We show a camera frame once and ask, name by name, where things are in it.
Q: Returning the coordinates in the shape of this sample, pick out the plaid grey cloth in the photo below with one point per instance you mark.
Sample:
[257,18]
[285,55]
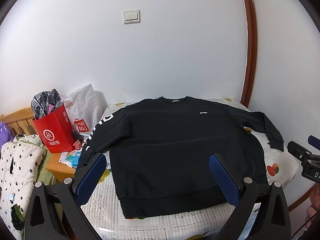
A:
[45,103]

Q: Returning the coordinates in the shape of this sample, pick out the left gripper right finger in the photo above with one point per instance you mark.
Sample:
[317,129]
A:
[239,192]

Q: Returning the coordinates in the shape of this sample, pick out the white black dotted quilt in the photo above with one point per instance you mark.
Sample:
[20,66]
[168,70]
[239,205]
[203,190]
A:
[20,160]

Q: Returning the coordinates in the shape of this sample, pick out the white wall light switch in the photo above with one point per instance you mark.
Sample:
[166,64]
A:
[131,16]

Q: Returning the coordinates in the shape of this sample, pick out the green bed sheet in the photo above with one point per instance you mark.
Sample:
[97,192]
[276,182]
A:
[44,175]

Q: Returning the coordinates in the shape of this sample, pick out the person right hand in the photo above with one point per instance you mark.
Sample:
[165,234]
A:
[315,202]

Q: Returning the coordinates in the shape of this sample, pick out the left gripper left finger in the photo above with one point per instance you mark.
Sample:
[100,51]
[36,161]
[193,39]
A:
[73,193]

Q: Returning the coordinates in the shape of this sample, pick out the fruit print tablecloth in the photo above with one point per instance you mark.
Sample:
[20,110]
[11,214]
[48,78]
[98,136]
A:
[104,212]

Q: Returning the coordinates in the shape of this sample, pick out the black sweatshirt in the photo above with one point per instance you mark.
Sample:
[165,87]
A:
[160,149]

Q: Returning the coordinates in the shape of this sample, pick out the wooden nightstand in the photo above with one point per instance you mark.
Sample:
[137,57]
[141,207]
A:
[58,170]

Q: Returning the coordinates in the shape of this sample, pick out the brown wooden door frame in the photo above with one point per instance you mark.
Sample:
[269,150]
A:
[252,51]

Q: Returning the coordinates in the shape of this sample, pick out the purple plush item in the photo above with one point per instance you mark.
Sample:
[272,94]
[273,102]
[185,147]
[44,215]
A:
[6,134]

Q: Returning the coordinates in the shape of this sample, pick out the blue white medicine boxes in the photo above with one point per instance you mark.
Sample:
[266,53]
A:
[70,158]

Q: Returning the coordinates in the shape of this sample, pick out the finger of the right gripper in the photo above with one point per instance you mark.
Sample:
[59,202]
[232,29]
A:
[297,150]
[314,142]

